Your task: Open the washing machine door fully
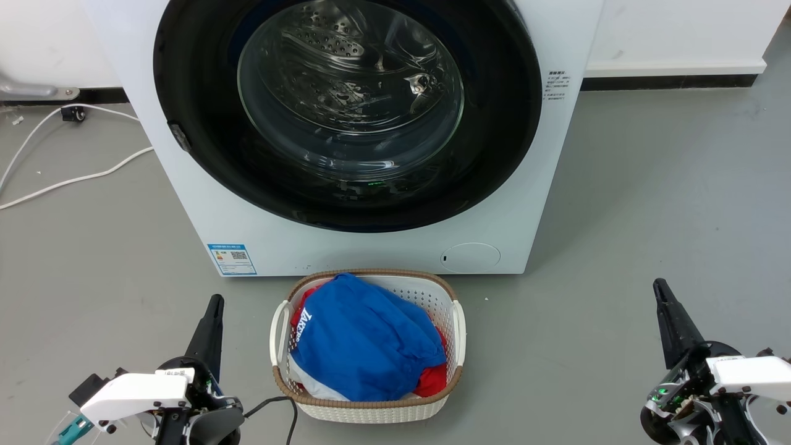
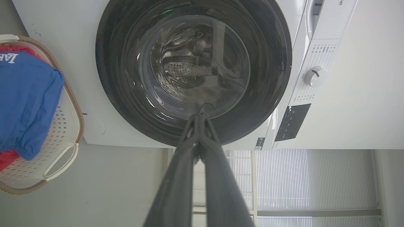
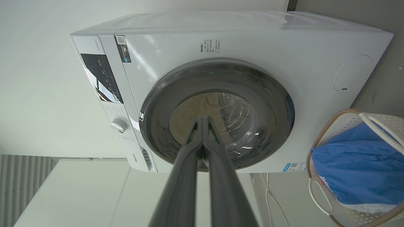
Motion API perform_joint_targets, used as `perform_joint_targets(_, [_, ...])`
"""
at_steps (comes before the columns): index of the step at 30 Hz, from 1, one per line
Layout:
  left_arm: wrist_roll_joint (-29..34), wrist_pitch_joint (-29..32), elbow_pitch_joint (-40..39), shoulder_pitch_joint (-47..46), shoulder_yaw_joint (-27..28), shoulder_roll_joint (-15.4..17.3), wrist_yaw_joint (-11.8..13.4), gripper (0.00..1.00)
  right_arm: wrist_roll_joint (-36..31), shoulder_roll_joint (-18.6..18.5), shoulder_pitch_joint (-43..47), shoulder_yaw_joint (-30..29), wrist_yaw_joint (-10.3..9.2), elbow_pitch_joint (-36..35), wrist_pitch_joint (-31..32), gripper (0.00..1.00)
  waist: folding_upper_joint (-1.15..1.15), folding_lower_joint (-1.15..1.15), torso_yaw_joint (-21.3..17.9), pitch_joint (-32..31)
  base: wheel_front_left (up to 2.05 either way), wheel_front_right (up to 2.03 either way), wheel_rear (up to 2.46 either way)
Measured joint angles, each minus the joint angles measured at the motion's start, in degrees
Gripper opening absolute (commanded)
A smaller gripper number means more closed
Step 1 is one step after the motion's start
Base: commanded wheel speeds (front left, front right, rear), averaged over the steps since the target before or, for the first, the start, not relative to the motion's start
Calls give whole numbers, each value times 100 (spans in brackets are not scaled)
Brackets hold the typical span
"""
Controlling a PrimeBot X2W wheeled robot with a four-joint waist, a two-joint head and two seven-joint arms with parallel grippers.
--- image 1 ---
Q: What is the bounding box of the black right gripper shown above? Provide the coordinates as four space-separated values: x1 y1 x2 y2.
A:
640 278 764 445

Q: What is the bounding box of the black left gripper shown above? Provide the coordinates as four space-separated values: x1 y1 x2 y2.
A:
154 294 245 445

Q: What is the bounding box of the white front-load washing machine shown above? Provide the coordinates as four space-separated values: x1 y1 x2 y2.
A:
82 0 605 278

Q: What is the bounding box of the round black glass washer door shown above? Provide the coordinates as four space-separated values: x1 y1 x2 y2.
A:
153 0 543 234

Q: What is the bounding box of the blue energy label sticker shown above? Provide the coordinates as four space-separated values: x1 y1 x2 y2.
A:
207 244 258 276

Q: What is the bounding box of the blue garment with white print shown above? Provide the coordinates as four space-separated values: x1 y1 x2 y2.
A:
289 273 447 402

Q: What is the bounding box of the white woven plastic laundry basket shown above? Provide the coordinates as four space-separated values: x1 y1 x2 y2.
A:
269 268 467 424

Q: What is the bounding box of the round white filter cover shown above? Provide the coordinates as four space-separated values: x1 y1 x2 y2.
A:
440 242 502 273

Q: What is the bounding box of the red garment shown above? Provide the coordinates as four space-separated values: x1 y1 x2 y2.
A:
290 286 449 398

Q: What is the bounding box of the small printed text sticker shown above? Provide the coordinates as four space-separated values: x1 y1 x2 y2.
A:
544 70 570 103

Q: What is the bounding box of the thin black left gripper cable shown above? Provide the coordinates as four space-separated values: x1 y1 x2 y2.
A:
243 396 299 445

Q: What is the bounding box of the white power cable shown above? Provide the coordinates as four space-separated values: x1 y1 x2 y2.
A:
0 146 154 211
0 103 140 192

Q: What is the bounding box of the grey metal floor bracket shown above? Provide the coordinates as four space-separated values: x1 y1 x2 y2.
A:
0 73 80 102

